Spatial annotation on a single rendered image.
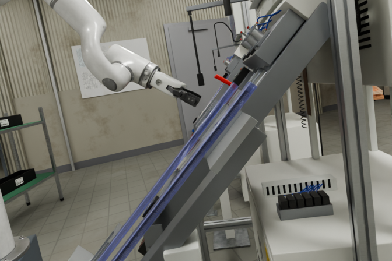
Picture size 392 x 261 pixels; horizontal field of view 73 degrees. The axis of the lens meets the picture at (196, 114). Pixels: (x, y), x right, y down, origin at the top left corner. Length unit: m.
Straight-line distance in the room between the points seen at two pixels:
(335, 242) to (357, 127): 0.32
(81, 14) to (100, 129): 3.95
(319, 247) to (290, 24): 0.57
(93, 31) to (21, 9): 4.25
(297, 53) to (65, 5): 0.63
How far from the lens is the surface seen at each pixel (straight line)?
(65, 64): 4.80
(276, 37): 0.70
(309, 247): 0.82
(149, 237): 0.73
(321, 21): 0.70
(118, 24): 4.85
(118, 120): 4.71
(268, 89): 0.65
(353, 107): 0.69
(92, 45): 0.82
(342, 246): 0.83
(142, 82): 0.85
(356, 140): 0.69
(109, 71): 0.81
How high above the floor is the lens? 1.09
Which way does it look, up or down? 7 degrees down
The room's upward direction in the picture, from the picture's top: 10 degrees counter-clockwise
